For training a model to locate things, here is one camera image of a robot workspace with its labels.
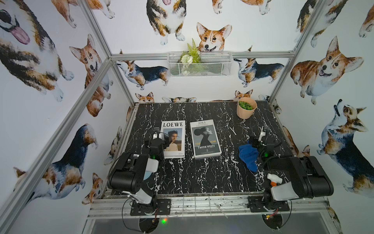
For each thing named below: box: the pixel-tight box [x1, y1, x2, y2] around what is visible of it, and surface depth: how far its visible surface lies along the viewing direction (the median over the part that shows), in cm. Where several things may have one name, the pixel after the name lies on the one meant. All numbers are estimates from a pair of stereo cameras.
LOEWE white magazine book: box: [160, 119, 186, 159], surface depth 97 cm
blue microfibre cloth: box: [238, 139, 259, 173], surface depth 91 cm
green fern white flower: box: [179, 38, 202, 76], surface depth 84 cm
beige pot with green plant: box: [236, 97, 258, 120], surface depth 108 cm
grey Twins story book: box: [189, 118, 223, 160], surface depth 97 cm
